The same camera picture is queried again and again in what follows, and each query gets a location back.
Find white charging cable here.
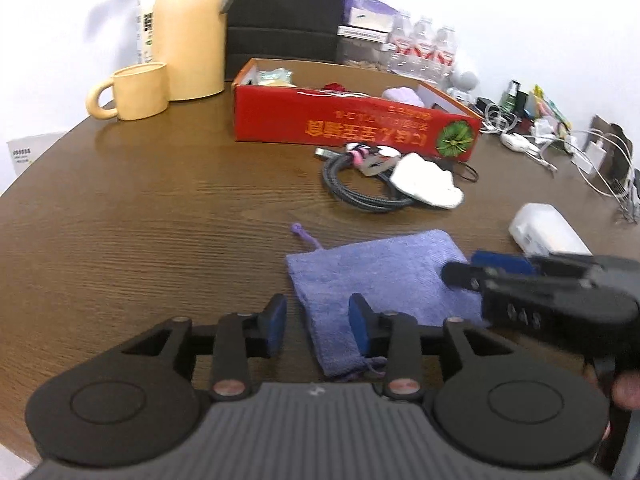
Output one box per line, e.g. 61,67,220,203
565,127,636,196

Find clear snack container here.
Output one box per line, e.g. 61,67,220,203
336,40,393,72

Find white charger plug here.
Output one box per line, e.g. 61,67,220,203
531,119,556,146

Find person's right hand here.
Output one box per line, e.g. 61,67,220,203
611,374,640,408

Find brown leather bag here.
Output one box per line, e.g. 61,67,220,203
590,115,640,223

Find translucent plastic box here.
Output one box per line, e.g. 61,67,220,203
508,203,593,257

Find purple cloth pouch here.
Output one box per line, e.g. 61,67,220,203
285,222,488,380

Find colourful snack packets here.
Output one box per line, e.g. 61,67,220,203
530,85,573,133

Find black braided cable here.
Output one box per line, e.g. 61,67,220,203
315,146,478,211

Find white printed board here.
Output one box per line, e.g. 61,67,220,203
7,131,66,178

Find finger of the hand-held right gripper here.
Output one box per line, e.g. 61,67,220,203
472,251,538,277
441,260,496,293

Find yellow thermos jug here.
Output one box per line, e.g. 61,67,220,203
151,0,246,102

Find purple tissue pack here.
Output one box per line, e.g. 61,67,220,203
342,0,403,28

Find black paper bag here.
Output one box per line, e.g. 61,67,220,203
226,0,349,82

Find lilac fluffy plush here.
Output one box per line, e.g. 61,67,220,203
382,86,425,108

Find white flat box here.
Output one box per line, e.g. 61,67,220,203
336,25,391,43

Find white robot toy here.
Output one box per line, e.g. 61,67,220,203
446,69,480,106

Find yellow mug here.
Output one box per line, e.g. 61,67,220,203
85,62,170,121

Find red cardboard box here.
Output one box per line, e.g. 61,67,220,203
231,58,485,163

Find white milk carton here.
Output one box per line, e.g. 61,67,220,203
136,0,160,65

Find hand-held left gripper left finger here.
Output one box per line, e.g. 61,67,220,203
120,293,288,402

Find iridescent glitter bag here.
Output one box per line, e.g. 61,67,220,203
255,69,293,87

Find white fluffy pad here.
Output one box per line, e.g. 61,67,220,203
390,153,465,209

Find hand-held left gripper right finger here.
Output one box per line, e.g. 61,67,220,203
348,293,506,401

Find green bottle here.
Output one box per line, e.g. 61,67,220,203
501,80,521,111

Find white charger adapter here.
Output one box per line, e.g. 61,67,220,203
570,140,606,175

